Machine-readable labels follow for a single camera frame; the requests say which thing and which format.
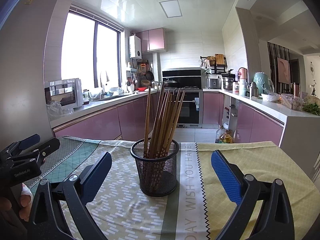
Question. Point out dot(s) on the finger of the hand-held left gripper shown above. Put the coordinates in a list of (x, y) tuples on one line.
[(50, 145), (28, 140)]

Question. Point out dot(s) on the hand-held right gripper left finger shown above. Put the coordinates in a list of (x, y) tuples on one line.
[(98, 173)]

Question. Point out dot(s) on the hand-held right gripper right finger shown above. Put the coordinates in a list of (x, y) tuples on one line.
[(225, 175)]

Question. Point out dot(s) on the black mesh holder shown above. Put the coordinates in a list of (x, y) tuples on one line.
[(160, 180)]

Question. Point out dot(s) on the bunch of wooden chopsticks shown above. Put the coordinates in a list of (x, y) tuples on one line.
[(162, 120)]

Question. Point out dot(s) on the person's left hand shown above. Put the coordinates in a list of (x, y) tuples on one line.
[(26, 197)]

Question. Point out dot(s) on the clear plastic bag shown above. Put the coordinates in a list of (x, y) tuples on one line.
[(56, 108)]

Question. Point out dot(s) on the patterned tablecloth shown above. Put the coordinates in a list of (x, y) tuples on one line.
[(262, 160)]

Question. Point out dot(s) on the clear plastic bottle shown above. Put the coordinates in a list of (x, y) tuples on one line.
[(219, 133)]

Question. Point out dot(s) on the white kitchen countertop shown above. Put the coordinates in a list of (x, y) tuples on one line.
[(82, 106), (297, 135)]

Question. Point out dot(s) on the pink base cabinets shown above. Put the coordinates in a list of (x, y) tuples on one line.
[(255, 125), (100, 120)]

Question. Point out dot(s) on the white toaster oven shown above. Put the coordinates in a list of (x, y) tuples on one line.
[(62, 92)]

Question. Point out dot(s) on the knife rack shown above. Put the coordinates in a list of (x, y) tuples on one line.
[(231, 112)]

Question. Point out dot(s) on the built-in black oven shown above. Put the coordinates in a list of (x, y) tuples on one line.
[(192, 112)]

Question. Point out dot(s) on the grey refrigerator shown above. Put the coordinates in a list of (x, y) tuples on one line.
[(25, 62)]

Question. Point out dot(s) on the steel thermos flask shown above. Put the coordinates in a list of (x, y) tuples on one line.
[(253, 90)]

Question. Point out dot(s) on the white bowl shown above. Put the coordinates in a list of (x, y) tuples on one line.
[(270, 97)]

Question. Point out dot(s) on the steel stock pot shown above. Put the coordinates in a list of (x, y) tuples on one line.
[(228, 84)]

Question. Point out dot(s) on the silver rice cooker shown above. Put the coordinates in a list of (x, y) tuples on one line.
[(213, 83)]

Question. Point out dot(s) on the clear plastic container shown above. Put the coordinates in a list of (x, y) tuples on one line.
[(291, 102)]

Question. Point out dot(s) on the teal kitchen appliance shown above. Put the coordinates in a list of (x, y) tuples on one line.
[(262, 82)]

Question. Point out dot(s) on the kitchen window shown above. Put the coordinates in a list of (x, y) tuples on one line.
[(80, 47)]

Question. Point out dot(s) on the black wok with lid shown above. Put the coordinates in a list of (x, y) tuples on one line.
[(170, 83)]

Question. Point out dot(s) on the black dish rack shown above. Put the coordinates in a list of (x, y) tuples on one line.
[(212, 68)]

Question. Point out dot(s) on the black range hood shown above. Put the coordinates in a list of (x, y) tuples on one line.
[(185, 73)]

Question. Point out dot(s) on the green leafy vegetables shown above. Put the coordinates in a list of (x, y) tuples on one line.
[(312, 108)]

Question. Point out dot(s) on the copper tumbler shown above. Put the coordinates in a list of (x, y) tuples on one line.
[(295, 90)]

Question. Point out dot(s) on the hanging frying pan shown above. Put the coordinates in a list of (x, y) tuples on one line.
[(149, 75)]

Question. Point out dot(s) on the wooden cutting board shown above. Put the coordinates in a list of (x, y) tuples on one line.
[(220, 60)]

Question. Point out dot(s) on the white water heater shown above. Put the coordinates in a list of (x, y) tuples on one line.
[(135, 47)]

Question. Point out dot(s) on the ceiling light panel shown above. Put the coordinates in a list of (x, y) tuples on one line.
[(171, 8)]

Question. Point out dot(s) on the framed wall picture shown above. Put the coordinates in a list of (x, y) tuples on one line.
[(283, 70)]

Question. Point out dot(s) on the pink wall cabinet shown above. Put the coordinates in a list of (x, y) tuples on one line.
[(152, 40)]

